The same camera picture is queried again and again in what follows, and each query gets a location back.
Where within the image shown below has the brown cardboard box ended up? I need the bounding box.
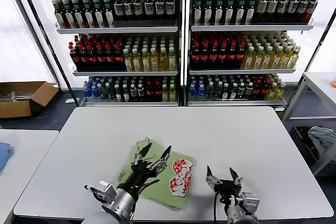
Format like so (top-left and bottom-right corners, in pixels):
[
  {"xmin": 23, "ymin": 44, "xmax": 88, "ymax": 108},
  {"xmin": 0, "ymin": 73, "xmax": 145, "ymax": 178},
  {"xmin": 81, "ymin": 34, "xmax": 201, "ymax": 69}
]
[{"xmin": 0, "ymin": 81, "xmax": 60, "ymax": 119}]

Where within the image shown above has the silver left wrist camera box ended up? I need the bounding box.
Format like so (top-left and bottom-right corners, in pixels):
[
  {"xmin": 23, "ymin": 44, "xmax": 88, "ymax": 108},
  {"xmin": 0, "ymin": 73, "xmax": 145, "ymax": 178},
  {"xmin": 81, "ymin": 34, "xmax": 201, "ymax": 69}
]
[{"xmin": 97, "ymin": 180, "xmax": 118, "ymax": 205}]

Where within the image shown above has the small dark green bottle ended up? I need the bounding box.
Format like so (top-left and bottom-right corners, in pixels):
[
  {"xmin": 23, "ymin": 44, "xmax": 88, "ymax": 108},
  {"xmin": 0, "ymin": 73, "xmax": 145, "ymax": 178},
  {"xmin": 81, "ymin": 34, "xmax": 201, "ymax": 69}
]
[
  {"xmin": 206, "ymin": 81, "xmax": 215, "ymax": 99},
  {"xmin": 214, "ymin": 81, "xmax": 223, "ymax": 99},
  {"xmin": 105, "ymin": 82, "xmax": 114, "ymax": 101},
  {"xmin": 97, "ymin": 82, "xmax": 106, "ymax": 101}
]

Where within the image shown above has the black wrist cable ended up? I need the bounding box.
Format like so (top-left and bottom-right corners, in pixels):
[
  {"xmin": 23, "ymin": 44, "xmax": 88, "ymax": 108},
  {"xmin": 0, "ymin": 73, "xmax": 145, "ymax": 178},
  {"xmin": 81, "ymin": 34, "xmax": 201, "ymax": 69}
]
[
  {"xmin": 213, "ymin": 192, "xmax": 229, "ymax": 223},
  {"xmin": 83, "ymin": 184, "xmax": 102, "ymax": 201}
]

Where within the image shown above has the grey frame white table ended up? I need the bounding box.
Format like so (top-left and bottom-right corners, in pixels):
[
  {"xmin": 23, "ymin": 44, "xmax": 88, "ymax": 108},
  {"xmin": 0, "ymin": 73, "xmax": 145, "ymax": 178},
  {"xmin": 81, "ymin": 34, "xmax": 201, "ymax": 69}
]
[{"xmin": 282, "ymin": 71, "xmax": 336, "ymax": 176}]

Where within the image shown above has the blue folded cloth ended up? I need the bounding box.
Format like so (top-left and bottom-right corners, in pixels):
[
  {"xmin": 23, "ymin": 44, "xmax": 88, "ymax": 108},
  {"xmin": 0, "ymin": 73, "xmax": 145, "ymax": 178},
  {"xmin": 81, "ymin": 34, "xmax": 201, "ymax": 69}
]
[{"xmin": 0, "ymin": 141, "xmax": 14, "ymax": 174}]

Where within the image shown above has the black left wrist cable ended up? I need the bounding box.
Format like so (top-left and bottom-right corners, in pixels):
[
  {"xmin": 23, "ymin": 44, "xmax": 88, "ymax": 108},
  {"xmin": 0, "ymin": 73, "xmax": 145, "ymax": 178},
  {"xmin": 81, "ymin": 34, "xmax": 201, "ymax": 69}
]
[{"xmin": 83, "ymin": 184, "xmax": 102, "ymax": 201}]

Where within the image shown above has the light green t-shirt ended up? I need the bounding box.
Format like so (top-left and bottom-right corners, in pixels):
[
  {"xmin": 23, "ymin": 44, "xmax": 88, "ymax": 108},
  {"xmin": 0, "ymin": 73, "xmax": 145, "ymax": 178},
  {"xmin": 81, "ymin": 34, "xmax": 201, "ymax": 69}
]
[{"xmin": 117, "ymin": 136, "xmax": 196, "ymax": 211}]

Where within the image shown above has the dark tea bottle green neck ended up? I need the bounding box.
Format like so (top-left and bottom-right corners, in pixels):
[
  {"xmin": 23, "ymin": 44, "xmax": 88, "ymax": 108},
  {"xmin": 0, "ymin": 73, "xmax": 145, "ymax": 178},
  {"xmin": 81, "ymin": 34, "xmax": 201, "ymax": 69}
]
[
  {"xmin": 83, "ymin": 0, "xmax": 97, "ymax": 28},
  {"xmin": 64, "ymin": 0, "xmax": 77, "ymax": 28},
  {"xmin": 103, "ymin": 0, "xmax": 116, "ymax": 28},
  {"xmin": 204, "ymin": 0, "xmax": 215, "ymax": 25},
  {"xmin": 215, "ymin": 0, "xmax": 225, "ymax": 25},
  {"xmin": 73, "ymin": 0, "xmax": 87, "ymax": 28},
  {"xmin": 245, "ymin": 0, "xmax": 257, "ymax": 25},
  {"xmin": 235, "ymin": 0, "xmax": 246, "ymax": 25},
  {"xmin": 193, "ymin": 0, "xmax": 203, "ymax": 25},
  {"xmin": 93, "ymin": 0, "xmax": 106, "ymax": 28},
  {"xmin": 54, "ymin": 0, "xmax": 66, "ymax": 28},
  {"xmin": 225, "ymin": 0, "xmax": 236, "ymax": 25}
]

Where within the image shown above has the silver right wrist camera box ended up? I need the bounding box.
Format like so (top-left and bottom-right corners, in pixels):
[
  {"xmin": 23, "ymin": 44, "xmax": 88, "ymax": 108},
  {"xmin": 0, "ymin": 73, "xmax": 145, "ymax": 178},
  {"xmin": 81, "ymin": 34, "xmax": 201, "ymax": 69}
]
[{"xmin": 239, "ymin": 191, "xmax": 260, "ymax": 210}]

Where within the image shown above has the grey metal rods bundle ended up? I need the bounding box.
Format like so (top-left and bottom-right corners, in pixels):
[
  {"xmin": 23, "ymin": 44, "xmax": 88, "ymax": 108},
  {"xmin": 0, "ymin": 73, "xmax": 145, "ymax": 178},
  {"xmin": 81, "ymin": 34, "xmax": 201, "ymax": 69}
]
[{"xmin": 0, "ymin": 90, "xmax": 35, "ymax": 102}]

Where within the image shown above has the dark bottle beige label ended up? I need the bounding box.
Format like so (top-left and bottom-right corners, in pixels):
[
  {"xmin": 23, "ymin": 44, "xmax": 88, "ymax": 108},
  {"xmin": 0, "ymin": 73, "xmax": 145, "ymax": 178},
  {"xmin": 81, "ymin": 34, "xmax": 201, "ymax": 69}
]
[
  {"xmin": 256, "ymin": 0, "xmax": 268, "ymax": 23},
  {"xmin": 267, "ymin": 0, "xmax": 279, "ymax": 23}
]

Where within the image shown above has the dark bottle white blue label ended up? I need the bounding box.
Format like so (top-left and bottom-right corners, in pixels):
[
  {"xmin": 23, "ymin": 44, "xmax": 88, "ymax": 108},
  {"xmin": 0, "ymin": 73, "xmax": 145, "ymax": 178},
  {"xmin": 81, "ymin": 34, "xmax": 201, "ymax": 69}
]
[
  {"xmin": 123, "ymin": 0, "xmax": 134, "ymax": 22},
  {"xmin": 165, "ymin": 0, "xmax": 176, "ymax": 22},
  {"xmin": 155, "ymin": 0, "xmax": 166, "ymax": 22},
  {"xmin": 298, "ymin": 0, "xmax": 310, "ymax": 23},
  {"xmin": 288, "ymin": 0, "xmax": 299, "ymax": 23},
  {"xmin": 306, "ymin": 0, "xmax": 320, "ymax": 23},
  {"xmin": 114, "ymin": 0, "xmax": 125, "ymax": 22},
  {"xmin": 277, "ymin": 0, "xmax": 289, "ymax": 23},
  {"xmin": 144, "ymin": 0, "xmax": 155, "ymax": 22},
  {"xmin": 133, "ymin": 0, "xmax": 144, "ymax": 22}
]

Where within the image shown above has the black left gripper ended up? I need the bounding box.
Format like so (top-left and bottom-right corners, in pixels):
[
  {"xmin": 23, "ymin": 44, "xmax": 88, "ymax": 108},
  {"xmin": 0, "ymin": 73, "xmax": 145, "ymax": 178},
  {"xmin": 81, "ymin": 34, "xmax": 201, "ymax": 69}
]
[{"xmin": 122, "ymin": 142, "xmax": 173, "ymax": 193}]

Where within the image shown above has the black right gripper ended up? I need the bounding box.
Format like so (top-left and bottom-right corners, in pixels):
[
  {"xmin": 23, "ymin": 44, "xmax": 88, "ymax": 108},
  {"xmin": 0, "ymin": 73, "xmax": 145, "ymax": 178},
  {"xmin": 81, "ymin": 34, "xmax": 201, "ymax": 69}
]
[{"xmin": 205, "ymin": 165, "xmax": 244, "ymax": 201}]

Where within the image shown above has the grey metal shelf unit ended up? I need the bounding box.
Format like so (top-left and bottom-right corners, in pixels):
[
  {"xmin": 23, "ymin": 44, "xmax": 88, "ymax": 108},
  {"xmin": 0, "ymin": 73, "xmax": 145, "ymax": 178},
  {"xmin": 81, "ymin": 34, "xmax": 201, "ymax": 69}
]
[
  {"xmin": 36, "ymin": 0, "xmax": 184, "ymax": 108},
  {"xmin": 185, "ymin": 0, "xmax": 332, "ymax": 108}
]

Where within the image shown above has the yellow juice bottle green neck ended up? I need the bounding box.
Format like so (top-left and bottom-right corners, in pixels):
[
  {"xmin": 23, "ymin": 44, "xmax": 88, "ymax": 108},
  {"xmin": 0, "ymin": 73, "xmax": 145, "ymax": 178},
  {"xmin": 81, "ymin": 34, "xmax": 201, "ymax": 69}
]
[
  {"xmin": 141, "ymin": 47, "xmax": 151, "ymax": 72},
  {"xmin": 168, "ymin": 47, "xmax": 178, "ymax": 72},
  {"xmin": 271, "ymin": 46, "xmax": 284, "ymax": 70},
  {"xmin": 123, "ymin": 48, "xmax": 133, "ymax": 72},
  {"xmin": 252, "ymin": 46, "xmax": 265, "ymax": 70},
  {"xmin": 132, "ymin": 48, "xmax": 142, "ymax": 72},
  {"xmin": 150, "ymin": 47, "xmax": 160, "ymax": 72},
  {"xmin": 261, "ymin": 46, "xmax": 274, "ymax": 70},
  {"xmin": 160, "ymin": 47, "xmax": 169, "ymax": 72},
  {"xmin": 241, "ymin": 46, "xmax": 255, "ymax": 70},
  {"xmin": 280, "ymin": 46, "xmax": 293, "ymax": 70},
  {"xmin": 288, "ymin": 45, "xmax": 302, "ymax": 69}
]

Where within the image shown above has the grey white cloth pile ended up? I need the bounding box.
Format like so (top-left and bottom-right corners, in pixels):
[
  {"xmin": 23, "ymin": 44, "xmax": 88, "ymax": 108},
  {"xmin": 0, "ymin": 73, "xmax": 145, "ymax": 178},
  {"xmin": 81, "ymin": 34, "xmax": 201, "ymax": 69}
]
[{"xmin": 307, "ymin": 126, "xmax": 336, "ymax": 158}]

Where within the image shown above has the black window post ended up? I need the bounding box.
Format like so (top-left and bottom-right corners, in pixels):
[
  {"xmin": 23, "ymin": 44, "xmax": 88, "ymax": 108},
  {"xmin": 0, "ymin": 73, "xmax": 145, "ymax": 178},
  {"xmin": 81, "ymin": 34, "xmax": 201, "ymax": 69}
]
[
  {"xmin": 14, "ymin": 0, "xmax": 81, "ymax": 105},
  {"xmin": 287, "ymin": 11, "xmax": 336, "ymax": 105}
]

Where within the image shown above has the white side table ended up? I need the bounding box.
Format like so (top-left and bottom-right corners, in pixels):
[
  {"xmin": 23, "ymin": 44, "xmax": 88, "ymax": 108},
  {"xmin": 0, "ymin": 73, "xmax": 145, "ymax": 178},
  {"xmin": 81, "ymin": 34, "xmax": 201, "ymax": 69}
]
[{"xmin": 0, "ymin": 129, "xmax": 60, "ymax": 224}]

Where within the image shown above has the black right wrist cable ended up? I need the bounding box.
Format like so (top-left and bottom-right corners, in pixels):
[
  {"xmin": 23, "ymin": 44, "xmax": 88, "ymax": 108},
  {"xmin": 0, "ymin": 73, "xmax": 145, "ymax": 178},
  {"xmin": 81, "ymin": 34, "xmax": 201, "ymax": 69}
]
[{"xmin": 213, "ymin": 192, "xmax": 229, "ymax": 223}]

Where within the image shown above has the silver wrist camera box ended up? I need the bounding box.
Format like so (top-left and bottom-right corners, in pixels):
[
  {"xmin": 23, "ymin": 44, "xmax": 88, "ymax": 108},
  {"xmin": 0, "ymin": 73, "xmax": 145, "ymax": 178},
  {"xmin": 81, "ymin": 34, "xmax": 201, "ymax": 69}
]
[
  {"xmin": 239, "ymin": 191, "xmax": 260, "ymax": 210},
  {"xmin": 97, "ymin": 180, "xmax": 118, "ymax": 205}
]

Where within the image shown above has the small cola bottle red cap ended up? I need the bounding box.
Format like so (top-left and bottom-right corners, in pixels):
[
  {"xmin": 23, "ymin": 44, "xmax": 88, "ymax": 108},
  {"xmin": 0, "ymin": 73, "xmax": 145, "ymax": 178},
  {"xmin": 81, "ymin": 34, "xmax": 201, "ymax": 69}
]
[
  {"xmin": 145, "ymin": 81, "xmax": 154, "ymax": 102},
  {"xmin": 253, "ymin": 80, "xmax": 262, "ymax": 99},
  {"xmin": 261, "ymin": 80, "xmax": 270, "ymax": 99},
  {"xmin": 154, "ymin": 81, "xmax": 162, "ymax": 102}
]

